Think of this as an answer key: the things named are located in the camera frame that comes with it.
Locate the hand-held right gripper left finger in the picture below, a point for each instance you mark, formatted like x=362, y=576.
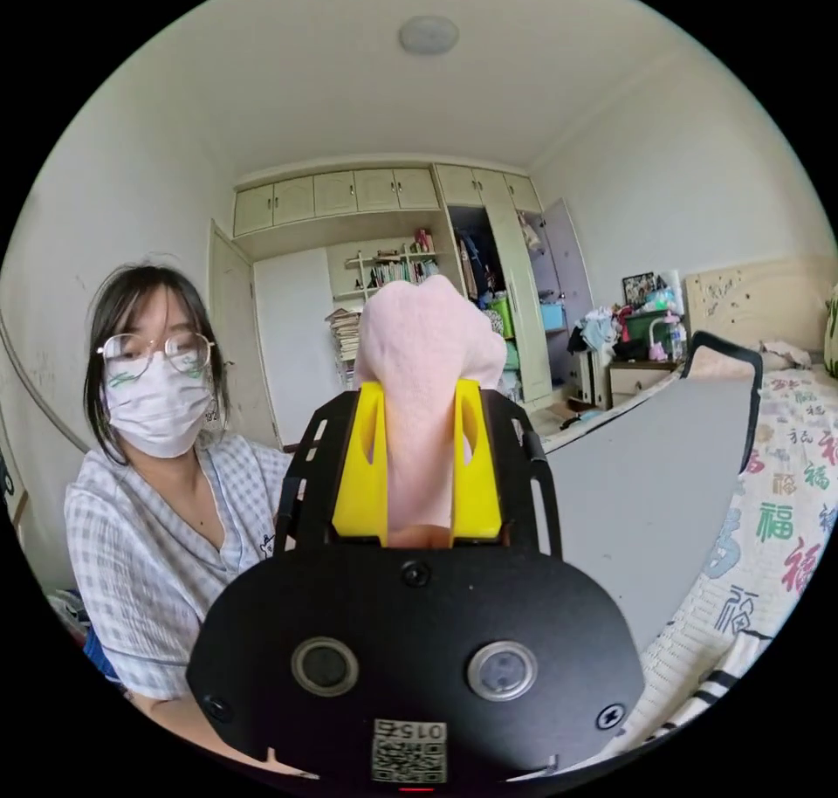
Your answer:
x=357, y=484

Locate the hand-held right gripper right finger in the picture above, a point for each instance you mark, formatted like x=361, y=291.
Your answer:
x=478, y=497

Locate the pink hoodie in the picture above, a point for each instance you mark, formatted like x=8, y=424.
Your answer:
x=422, y=379

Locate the person's right forearm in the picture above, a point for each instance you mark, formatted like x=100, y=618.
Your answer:
x=160, y=706

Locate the grey folding board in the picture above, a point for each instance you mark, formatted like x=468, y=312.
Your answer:
x=641, y=484

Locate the person's body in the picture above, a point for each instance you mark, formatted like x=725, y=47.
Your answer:
x=157, y=484

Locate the cluttered nightstand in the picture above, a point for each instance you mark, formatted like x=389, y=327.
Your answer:
x=638, y=353

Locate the cream wardrobe with shelves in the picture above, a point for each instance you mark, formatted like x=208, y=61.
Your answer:
x=393, y=235

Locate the bed with printed quilt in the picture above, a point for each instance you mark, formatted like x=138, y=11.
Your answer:
x=779, y=497

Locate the white garment with black stripes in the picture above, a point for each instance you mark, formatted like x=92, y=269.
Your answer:
x=727, y=667

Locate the round ceiling lamp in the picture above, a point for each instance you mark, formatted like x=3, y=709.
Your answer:
x=428, y=34

